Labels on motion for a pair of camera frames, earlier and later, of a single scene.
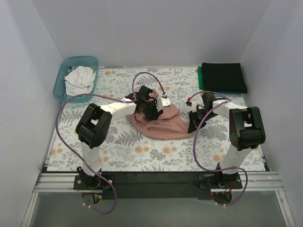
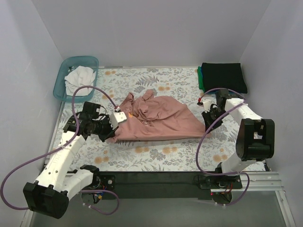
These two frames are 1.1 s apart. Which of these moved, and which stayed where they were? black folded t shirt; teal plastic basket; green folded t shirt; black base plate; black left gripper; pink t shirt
Moved: pink t shirt; black left gripper
Stayed: green folded t shirt; teal plastic basket; black folded t shirt; black base plate
